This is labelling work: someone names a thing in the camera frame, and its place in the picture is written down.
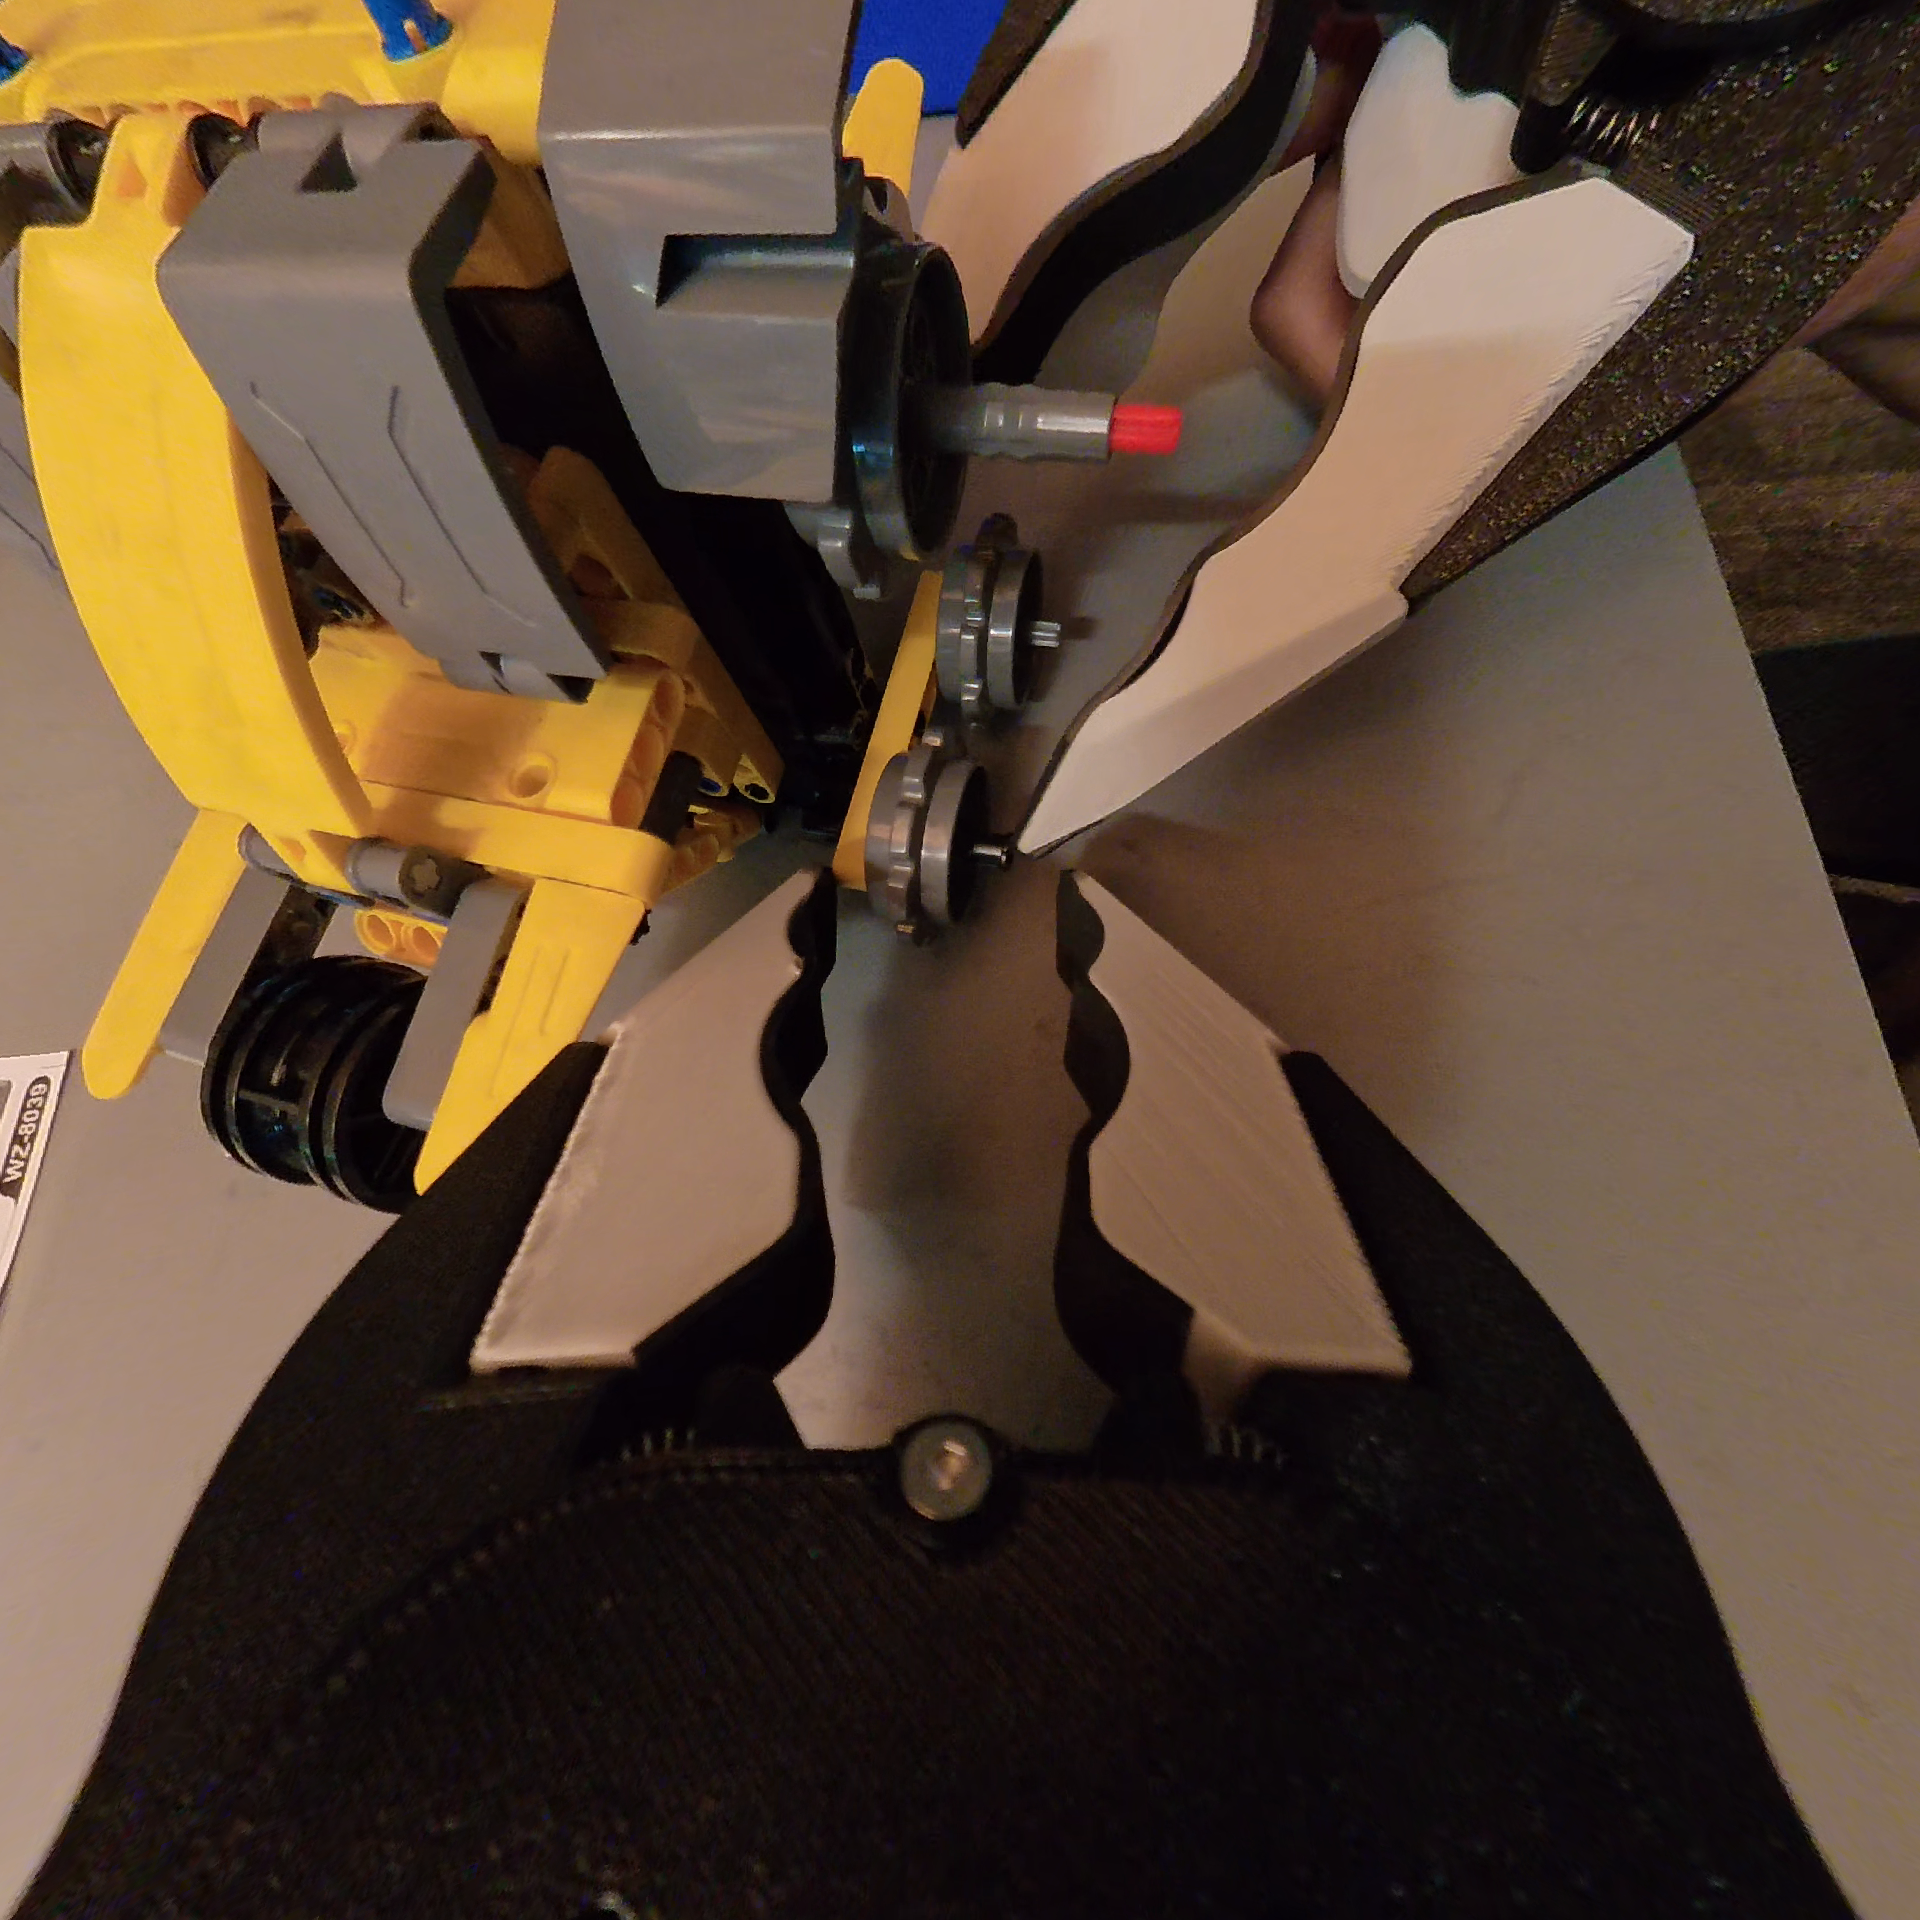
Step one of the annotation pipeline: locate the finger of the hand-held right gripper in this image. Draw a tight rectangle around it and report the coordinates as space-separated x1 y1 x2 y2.
1016 23 1701 859
920 0 1319 395

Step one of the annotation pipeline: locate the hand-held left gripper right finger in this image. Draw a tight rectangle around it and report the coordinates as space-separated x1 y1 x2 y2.
1054 871 1413 1424

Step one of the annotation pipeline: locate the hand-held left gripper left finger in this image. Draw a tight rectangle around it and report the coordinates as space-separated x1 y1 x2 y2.
469 866 838 1379

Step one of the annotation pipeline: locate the yellow grey brick toy vehicle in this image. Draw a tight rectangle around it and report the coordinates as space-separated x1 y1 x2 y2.
0 0 1187 1214

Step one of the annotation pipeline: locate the person's right forearm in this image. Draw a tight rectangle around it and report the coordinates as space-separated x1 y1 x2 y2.
1791 194 1920 407

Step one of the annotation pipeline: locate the person's right hand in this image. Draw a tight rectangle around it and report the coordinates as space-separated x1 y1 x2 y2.
1247 37 1366 408

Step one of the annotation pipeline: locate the blue plastic bin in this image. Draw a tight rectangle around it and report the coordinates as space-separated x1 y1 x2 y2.
843 58 964 118

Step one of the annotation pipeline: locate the person's leg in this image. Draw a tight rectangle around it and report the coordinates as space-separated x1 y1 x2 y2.
1680 346 1920 1143

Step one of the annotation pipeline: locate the printed instruction booklet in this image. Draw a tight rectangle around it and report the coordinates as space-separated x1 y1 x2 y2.
0 1043 73 1298

